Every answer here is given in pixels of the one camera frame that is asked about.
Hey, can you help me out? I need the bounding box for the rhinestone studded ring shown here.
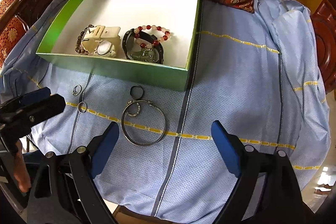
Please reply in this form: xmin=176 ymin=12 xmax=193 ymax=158
xmin=125 ymin=99 xmax=142 ymax=117

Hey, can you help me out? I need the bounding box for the silver bangle bracelet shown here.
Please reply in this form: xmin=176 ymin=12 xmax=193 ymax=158
xmin=120 ymin=99 xmax=167 ymax=147

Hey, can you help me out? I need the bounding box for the jade green pendant charm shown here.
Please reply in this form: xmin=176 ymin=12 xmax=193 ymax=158
xmin=131 ymin=48 xmax=158 ymax=63

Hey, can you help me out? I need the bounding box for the red pink bead bracelet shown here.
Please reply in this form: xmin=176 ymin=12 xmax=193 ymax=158
xmin=133 ymin=24 xmax=172 ymax=50

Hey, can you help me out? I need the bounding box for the person left hand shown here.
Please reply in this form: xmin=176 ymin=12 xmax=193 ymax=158
xmin=13 ymin=140 xmax=31 ymax=193

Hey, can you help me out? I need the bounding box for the red cushion on left chair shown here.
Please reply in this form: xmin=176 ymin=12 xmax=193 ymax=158
xmin=0 ymin=0 xmax=26 ymax=68

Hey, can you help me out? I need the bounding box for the light blue striped cloth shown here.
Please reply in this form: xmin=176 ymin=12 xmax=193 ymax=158
xmin=1 ymin=0 xmax=330 ymax=223

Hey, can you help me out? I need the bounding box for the green cardboard box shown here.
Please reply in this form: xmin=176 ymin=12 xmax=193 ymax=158
xmin=37 ymin=0 xmax=200 ymax=91

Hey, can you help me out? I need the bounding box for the dark heart ring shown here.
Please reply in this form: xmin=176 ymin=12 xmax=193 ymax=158
xmin=129 ymin=85 xmax=145 ymax=100

